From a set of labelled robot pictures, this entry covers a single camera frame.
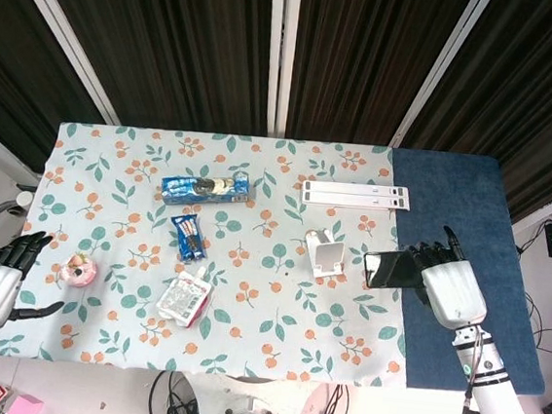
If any black smartphone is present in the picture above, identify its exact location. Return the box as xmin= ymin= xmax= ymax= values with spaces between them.
xmin=360 ymin=245 xmax=428 ymax=294

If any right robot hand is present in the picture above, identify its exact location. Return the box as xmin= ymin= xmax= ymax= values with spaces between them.
xmin=402 ymin=222 xmax=496 ymax=332

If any pink box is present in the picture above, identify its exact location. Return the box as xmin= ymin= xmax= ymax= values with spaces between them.
xmin=6 ymin=392 xmax=47 ymax=414

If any blue table mat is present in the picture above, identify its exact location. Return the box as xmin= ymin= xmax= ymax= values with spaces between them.
xmin=368 ymin=147 xmax=552 ymax=402

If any white phone stand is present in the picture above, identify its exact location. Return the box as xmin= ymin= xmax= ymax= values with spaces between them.
xmin=301 ymin=227 xmax=351 ymax=281

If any blue cookie packet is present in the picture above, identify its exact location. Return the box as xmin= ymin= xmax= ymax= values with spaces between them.
xmin=166 ymin=211 xmax=211 ymax=264

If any blue cookie box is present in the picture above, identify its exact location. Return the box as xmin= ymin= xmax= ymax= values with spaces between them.
xmin=159 ymin=164 xmax=255 ymax=212

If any black cable bundle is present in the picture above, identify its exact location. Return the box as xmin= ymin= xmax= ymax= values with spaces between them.
xmin=147 ymin=368 xmax=207 ymax=414

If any white metal rail bracket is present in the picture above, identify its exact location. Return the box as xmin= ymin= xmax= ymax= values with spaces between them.
xmin=300 ymin=176 xmax=414 ymax=214

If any white snack pouch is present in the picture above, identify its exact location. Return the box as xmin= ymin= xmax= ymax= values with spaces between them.
xmin=154 ymin=262 xmax=214 ymax=331

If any floral tablecloth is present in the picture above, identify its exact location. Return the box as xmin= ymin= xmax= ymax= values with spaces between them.
xmin=0 ymin=110 xmax=430 ymax=395

